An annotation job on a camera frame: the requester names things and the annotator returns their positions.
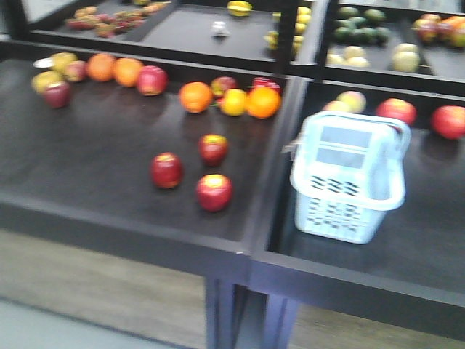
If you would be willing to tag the red apple front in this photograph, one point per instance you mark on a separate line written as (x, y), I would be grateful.
(214, 192)

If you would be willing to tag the red apple back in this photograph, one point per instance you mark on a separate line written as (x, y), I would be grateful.
(213, 149)

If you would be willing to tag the light blue plastic basket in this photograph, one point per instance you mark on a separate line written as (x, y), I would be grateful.
(347, 173)

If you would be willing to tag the yellow lemon fruit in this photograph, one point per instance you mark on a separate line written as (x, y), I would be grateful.
(234, 102)

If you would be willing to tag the orange fruit right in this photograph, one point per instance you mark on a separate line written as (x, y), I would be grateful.
(262, 102)

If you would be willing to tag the orange fruit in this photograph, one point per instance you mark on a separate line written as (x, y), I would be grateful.
(126, 71)
(195, 97)
(262, 102)
(99, 67)

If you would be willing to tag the red yellow apple behind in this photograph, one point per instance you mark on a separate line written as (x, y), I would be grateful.
(221, 84)

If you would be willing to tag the red bell pepper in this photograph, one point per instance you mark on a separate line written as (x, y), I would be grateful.
(261, 81)

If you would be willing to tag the pale peach front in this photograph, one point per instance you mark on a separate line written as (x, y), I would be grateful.
(336, 105)

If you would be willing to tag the pale peach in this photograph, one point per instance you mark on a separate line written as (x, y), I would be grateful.
(356, 101)
(336, 105)

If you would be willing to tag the large pink red apple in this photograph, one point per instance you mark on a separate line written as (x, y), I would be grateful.
(152, 81)

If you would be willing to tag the pale peach back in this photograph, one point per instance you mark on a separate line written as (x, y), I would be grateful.
(356, 101)

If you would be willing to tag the white garlic bulb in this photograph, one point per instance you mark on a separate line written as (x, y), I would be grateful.
(219, 29)

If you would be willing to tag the yellow starfruit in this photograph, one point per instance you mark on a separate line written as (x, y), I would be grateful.
(239, 8)

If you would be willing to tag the orange fruit far left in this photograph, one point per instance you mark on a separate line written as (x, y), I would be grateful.
(99, 67)

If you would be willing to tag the bright red apple left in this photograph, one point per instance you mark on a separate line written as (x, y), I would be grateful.
(397, 109)

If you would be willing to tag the bright red apple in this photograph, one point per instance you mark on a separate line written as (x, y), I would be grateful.
(448, 121)
(397, 109)

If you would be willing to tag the pile of green avocados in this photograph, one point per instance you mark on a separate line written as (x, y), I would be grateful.
(353, 26)

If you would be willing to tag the dark red small apple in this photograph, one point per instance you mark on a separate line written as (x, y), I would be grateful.
(57, 95)

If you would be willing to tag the pale pear fruit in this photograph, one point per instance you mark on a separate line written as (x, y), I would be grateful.
(405, 61)

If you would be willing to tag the pile of cherry tomatoes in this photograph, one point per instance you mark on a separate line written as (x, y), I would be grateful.
(106, 26)

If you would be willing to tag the yellow fruit front left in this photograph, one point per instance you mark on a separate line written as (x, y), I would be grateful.
(42, 80)

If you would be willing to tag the bright red apple right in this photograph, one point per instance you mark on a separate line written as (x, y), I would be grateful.
(448, 121)

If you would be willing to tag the pile of mixed mangoes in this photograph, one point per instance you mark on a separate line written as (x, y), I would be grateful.
(433, 29)

